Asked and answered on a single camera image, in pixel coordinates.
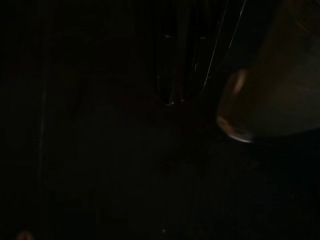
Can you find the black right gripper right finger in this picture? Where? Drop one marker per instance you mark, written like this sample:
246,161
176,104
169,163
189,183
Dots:
200,37

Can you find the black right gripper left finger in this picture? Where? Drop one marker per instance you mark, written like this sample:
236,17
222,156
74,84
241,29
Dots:
168,50

